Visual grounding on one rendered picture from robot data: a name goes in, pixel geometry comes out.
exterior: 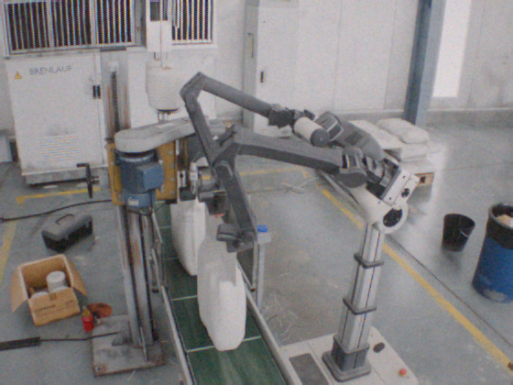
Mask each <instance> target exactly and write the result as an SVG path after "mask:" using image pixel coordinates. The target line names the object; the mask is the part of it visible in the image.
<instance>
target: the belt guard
mask: <svg viewBox="0 0 513 385"><path fill-rule="evenodd" d="M204 117H205V119H206V122H207V124H208V126H209V125H210V122H209V116H208V115H206V114H204ZM182 118H184V119H182ZM185 120H188V121H185ZM169 123H172V124H175V125H172V126H165V127H163V128H157V127H155V126H159V125H163V124H160V123H156V124H152V125H147V126H139V127H134V128H130V129H126V130H123V131H120V132H117V133H116V134H115V135H114V138H115V148H116V149H117V150H119V151H125V152H141V151H146V150H149V149H153V148H156V147H158V146H160V145H163V144H165V143H168V142H170V141H173V140H174V139H177V138H181V137H184V136H187V135H189V134H191V133H193V132H194V129H193V125H192V123H191V120H190V118H189V116H188V115H187V116H183V117H179V118H174V119H169Z"/></svg>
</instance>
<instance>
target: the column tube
mask: <svg viewBox="0 0 513 385"><path fill-rule="evenodd" d="M100 58H101V60H100V64H101V71H102V72H101V78H102V85H103V86H102V92H103V99H104V101H103V106H104V126H105V133H106V142H108V144H110V143H115V138H114V135H115V128H116V127H118V126H115V113H114V111H115V110H114V108H115V107H117V106H115V104H114V97H113V90H115V89H114V88H113V82H112V75H108V61H119V70H120V72H119V75H113V76H116V82H114V83H116V87H117V89H116V90H117V103H118V112H119V117H118V116H116V117H118V121H119V127H120V131H123V130H126V129H130V128H132V127H131V117H130V108H129V106H130V99H129V90H128V85H129V80H128V71H127V69H128V62H127V50H117V51H101V52H100ZM124 207H125V206H123V205H122V204H118V205H115V206H114V213H115V227H116V233H117V241H118V248H119V256H120V262H121V271H122V277H123V283H124V286H125V292H126V305H127V311H128V318H129V321H130V326H131V333H132V339H133V345H134V347H140V344H139V342H138V340H137V337H138V336H139V337H140V333H139V324H140V323H138V322H137V318H136V302H135V295H134V291H133V287H135V286H133V287H132V279H131V270H132V269H131V270H130V263H129V255H128V247H127V239H126V233H127V232H126V224H127V223H125V221H127V220H128V229H129V236H128V237H130V246H131V253H132V260H133V262H132V263H134V271H135V278H136V295H137V302H138V305H139V310H138V311H140V318H141V324H142V325H143V331H144V336H146V341H147V346H148V345H153V344H154V342H153V338H152V334H151V324H150V315H149V309H148V307H147V288H146V279H145V271H144V267H143V260H142V251H141V241H140V232H139V222H138V214H133V213H127V220H125V219H126V218H125V216H126V215H124V213H123V212H122V211H124V210H125V209H124ZM140 318H138V319H140Z"/></svg>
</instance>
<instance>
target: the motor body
mask: <svg viewBox="0 0 513 385"><path fill-rule="evenodd" d="M153 156H154V152H153V150H152V149H151V150H150V151H149V153H148V154H146V155H143V156H136V157H132V156H127V155H125V154H124V153H123V151H121V152H120V153H119V162H120V170H121V179H122V185H123V186H124V187H123V195H124V203H125V204H126V206H128V207H129V208H132V209H136V210H141V209H146V208H149V207H150V206H151V202H150V194H149V190H144V189H143V188H142V186H140V185H139V184H137V183H136V166H137V165H140V164H144V163H147V162H150V161H153V159H152V158H153ZM152 200H153V204H154V203H155V201H156V190H155V188H153V190H152Z"/></svg>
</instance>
